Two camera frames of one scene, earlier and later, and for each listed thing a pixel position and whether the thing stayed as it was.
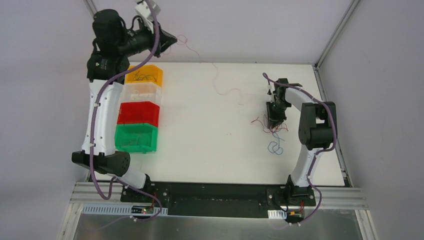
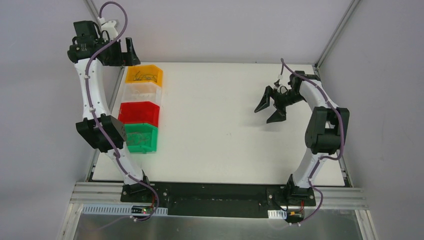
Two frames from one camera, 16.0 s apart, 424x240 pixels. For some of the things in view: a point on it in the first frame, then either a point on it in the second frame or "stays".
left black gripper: x=159 y=38 -> x=120 y=52
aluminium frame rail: x=85 y=192 stays
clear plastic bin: x=140 y=92 stays
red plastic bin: x=145 y=112 stays
